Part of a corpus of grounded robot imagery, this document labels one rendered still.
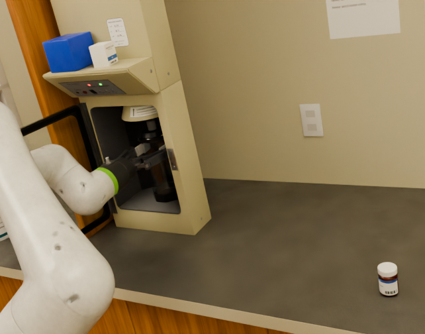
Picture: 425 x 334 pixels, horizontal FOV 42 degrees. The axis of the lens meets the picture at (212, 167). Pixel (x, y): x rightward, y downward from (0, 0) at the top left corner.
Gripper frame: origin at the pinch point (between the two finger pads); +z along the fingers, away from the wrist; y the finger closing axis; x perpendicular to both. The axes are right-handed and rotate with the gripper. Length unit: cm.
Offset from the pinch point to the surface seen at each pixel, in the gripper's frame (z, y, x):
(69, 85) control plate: -18.5, 11.0, -27.0
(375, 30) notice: 33, -64, -24
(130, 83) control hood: -17.5, -11.0, -26.3
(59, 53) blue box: -21.0, 8.5, -36.9
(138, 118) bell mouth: -8.4, -2.9, -12.9
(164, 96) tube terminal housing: -9.1, -14.8, -19.5
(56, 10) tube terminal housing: -10, 16, -47
